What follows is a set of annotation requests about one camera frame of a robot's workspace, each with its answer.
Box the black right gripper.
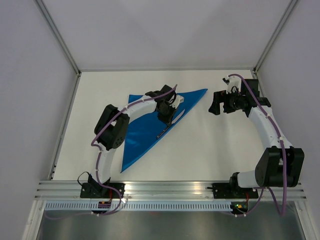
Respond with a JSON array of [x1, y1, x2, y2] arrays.
[[208, 88, 245, 116]]

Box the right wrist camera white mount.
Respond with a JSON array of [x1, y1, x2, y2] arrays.
[[222, 76, 241, 94]]

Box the steel table knife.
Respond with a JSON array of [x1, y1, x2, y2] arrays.
[[156, 109, 185, 140]]

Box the aluminium mounting rail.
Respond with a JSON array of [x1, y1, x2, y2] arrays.
[[34, 181, 308, 201]]

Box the aluminium frame right post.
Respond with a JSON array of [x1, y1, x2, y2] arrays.
[[252, 0, 300, 73]]

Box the blue cloth napkin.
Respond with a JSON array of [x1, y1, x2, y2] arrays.
[[121, 88, 208, 172]]

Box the white slotted cable duct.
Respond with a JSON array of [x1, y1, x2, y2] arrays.
[[44, 200, 232, 212]]

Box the aluminium frame post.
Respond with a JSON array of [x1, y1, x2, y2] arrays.
[[252, 0, 300, 73], [34, 0, 81, 76]]

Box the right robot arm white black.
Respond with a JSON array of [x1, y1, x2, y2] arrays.
[[208, 74, 305, 198]]

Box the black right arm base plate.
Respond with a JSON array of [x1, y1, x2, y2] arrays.
[[207, 182, 259, 200]]

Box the aluminium frame left post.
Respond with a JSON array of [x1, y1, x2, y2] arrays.
[[34, 0, 81, 76]]

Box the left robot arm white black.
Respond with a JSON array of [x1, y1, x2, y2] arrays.
[[88, 85, 184, 198]]

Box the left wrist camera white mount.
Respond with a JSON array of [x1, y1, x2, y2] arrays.
[[171, 94, 184, 108]]

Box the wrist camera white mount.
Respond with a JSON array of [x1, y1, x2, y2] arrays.
[[171, 94, 184, 108], [222, 76, 241, 94]]

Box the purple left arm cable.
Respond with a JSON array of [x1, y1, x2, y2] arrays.
[[90, 84, 179, 201]]

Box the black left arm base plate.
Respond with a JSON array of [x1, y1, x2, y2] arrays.
[[80, 182, 125, 199]]

